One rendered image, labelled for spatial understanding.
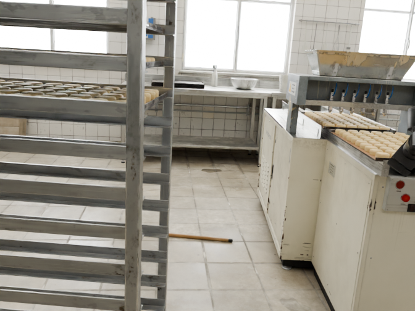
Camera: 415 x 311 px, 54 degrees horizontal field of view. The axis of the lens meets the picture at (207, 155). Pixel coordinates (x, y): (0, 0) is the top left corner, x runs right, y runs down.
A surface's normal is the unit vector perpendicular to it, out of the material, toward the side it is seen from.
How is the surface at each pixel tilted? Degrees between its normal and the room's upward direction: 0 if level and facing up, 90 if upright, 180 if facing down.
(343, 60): 108
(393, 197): 90
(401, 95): 90
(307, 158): 90
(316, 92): 90
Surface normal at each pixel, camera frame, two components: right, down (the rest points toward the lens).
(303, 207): -0.01, 0.24
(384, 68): -0.04, 0.62
